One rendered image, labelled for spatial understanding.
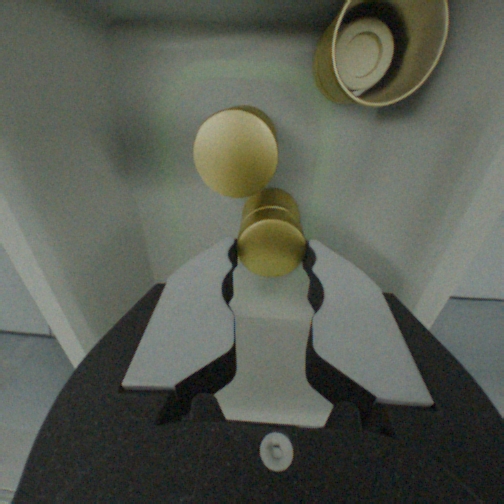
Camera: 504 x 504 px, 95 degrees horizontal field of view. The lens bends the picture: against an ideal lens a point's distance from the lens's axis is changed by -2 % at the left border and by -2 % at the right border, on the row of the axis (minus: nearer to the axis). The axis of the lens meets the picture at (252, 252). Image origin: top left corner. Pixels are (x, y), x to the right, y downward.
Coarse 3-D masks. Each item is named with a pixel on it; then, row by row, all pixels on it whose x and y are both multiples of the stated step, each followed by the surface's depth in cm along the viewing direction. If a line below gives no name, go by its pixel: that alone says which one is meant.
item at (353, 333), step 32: (320, 256) 10; (320, 288) 9; (352, 288) 9; (320, 320) 7; (352, 320) 7; (384, 320) 7; (320, 352) 6; (352, 352) 6; (384, 352) 6; (320, 384) 7; (352, 384) 6; (384, 384) 6; (416, 384) 6
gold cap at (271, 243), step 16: (272, 192) 14; (256, 208) 12; (272, 208) 12; (288, 208) 12; (256, 224) 11; (272, 224) 11; (288, 224) 11; (240, 240) 11; (256, 240) 11; (272, 240) 11; (288, 240) 11; (304, 240) 11; (240, 256) 12; (256, 256) 12; (272, 256) 12; (288, 256) 12; (304, 256) 12; (256, 272) 12; (272, 272) 12; (288, 272) 12
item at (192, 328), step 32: (224, 256) 10; (192, 288) 9; (224, 288) 9; (160, 320) 7; (192, 320) 7; (224, 320) 7; (160, 352) 6; (192, 352) 6; (224, 352) 6; (128, 384) 6; (160, 384) 6; (192, 384) 6; (224, 384) 7
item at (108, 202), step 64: (0, 0) 7; (64, 0) 9; (128, 0) 9; (192, 0) 9; (256, 0) 9; (320, 0) 9; (448, 0) 7; (0, 64) 7; (64, 64) 9; (128, 64) 12; (192, 64) 11; (256, 64) 11; (448, 64) 8; (0, 128) 8; (64, 128) 10; (128, 128) 13; (192, 128) 13; (320, 128) 13; (384, 128) 12; (448, 128) 8; (0, 192) 8; (64, 192) 10; (128, 192) 15; (192, 192) 15; (320, 192) 14; (384, 192) 12; (448, 192) 8; (64, 256) 11; (128, 256) 15; (192, 256) 17; (384, 256) 12; (448, 256) 8; (64, 320) 11; (256, 320) 20; (256, 384) 16
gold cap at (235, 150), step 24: (216, 120) 9; (240, 120) 9; (264, 120) 9; (216, 144) 9; (240, 144) 9; (264, 144) 9; (216, 168) 10; (240, 168) 10; (264, 168) 10; (240, 192) 10
